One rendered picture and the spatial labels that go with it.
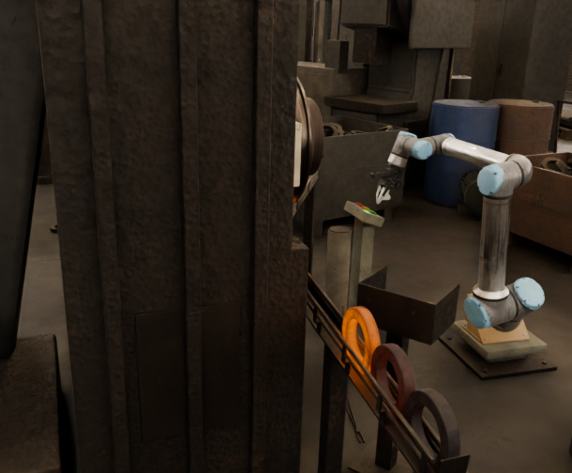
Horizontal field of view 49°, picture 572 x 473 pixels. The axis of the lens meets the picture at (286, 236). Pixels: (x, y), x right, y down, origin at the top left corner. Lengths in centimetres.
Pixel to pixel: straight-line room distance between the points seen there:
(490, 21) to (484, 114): 195
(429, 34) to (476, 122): 86
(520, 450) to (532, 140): 374
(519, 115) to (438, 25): 105
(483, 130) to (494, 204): 302
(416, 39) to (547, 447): 378
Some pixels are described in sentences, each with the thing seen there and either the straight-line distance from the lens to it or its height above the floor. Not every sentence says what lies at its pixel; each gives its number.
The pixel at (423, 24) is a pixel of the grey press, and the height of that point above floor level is 152.
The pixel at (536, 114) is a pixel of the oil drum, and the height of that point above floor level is 81.
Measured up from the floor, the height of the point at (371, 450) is 1.
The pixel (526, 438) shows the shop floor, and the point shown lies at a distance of 273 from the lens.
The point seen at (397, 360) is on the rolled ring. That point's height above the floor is 74.
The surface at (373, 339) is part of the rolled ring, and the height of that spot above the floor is 72.
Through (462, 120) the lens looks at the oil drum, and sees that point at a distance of 558.
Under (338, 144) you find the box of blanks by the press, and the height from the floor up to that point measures 68.
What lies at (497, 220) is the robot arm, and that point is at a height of 77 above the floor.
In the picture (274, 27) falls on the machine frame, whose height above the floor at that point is 149.
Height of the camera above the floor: 151
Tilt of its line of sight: 19 degrees down
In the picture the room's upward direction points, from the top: 2 degrees clockwise
